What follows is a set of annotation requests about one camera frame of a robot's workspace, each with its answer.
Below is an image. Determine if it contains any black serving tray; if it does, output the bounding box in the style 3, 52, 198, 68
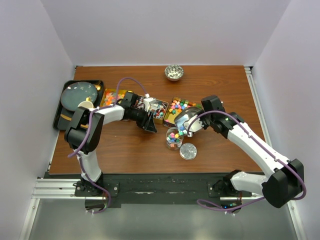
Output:
53, 79, 105, 131

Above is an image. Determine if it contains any white jar lid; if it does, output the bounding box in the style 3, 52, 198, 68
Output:
179, 143, 198, 160

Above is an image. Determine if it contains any clear plastic jar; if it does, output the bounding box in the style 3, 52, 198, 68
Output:
165, 127, 184, 150

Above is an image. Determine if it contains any tray of paper stars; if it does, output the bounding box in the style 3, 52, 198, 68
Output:
163, 97, 202, 128

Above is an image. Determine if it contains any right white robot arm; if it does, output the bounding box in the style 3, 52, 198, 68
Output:
201, 95, 307, 208

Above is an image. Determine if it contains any grey-blue plate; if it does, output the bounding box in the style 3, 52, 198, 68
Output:
60, 81, 98, 112

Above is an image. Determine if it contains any tin of translucent star candies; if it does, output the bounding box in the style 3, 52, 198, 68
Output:
100, 88, 127, 107

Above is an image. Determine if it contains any gold tin of candies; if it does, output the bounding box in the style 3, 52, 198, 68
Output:
152, 99, 169, 124

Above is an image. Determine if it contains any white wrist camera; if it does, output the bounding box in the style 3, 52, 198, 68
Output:
181, 114, 204, 137
142, 93, 158, 112

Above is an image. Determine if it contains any gold spoon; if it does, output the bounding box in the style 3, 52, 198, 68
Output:
95, 84, 101, 91

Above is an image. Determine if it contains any yellow cup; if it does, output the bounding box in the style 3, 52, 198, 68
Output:
77, 97, 94, 109

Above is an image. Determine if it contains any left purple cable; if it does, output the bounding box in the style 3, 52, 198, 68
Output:
67, 77, 150, 214

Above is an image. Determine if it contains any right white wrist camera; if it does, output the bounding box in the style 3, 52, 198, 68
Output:
181, 114, 204, 137

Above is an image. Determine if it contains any patterned ceramic bowl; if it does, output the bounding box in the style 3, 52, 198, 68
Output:
164, 64, 185, 82

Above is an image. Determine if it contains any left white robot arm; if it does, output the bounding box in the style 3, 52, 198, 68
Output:
64, 91, 158, 196

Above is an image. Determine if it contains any metal scoop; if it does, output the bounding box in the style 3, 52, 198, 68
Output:
174, 95, 225, 137

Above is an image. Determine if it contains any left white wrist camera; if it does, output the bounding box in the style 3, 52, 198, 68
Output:
142, 93, 158, 112

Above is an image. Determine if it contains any gold knife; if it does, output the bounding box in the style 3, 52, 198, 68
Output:
60, 114, 72, 121

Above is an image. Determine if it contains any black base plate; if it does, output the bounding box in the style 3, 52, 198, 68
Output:
73, 173, 252, 210

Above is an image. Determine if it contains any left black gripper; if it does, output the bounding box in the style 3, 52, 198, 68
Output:
129, 107, 157, 133

